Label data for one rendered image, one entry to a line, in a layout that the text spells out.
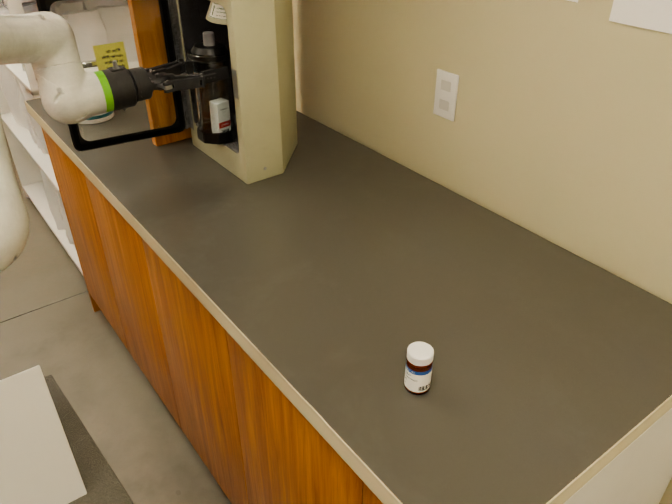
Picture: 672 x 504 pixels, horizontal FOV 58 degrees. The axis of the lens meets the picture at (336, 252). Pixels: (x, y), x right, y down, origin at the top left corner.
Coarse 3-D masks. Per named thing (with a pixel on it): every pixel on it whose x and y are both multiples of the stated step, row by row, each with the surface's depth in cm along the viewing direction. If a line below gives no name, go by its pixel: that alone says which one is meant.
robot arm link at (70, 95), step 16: (64, 64) 129; (80, 64) 133; (48, 80) 129; (64, 80) 130; (80, 80) 132; (96, 80) 134; (48, 96) 130; (64, 96) 130; (80, 96) 132; (96, 96) 134; (112, 96) 136; (48, 112) 132; (64, 112) 131; (80, 112) 133; (96, 112) 136
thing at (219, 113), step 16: (192, 64) 149; (208, 64) 146; (224, 64) 148; (224, 80) 150; (208, 96) 151; (224, 96) 152; (208, 112) 153; (224, 112) 154; (208, 128) 155; (224, 128) 156
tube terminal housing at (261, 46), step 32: (224, 0) 134; (256, 0) 135; (288, 0) 152; (256, 32) 139; (288, 32) 155; (256, 64) 143; (288, 64) 158; (256, 96) 146; (288, 96) 161; (256, 128) 151; (288, 128) 164; (224, 160) 163; (256, 160) 155; (288, 160) 167
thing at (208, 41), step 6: (204, 36) 146; (210, 36) 146; (204, 42) 147; (210, 42) 147; (216, 42) 151; (192, 48) 148; (198, 48) 146; (204, 48) 146; (210, 48) 146; (216, 48) 146; (222, 48) 147; (198, 54) 146; (204, 54) 145; (210, 54) 145; (216, 54) 146
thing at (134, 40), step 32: (64, 0) 143; (96, 0) 146; (128, 0) 150; (96, 32) 150; (128, 32) 153; (160, 32) 157; (96, 64) 153; (128, 64) 157; (160, 64) 161; (160, 96) 165; (96, 128) 161; (128, 128) 165
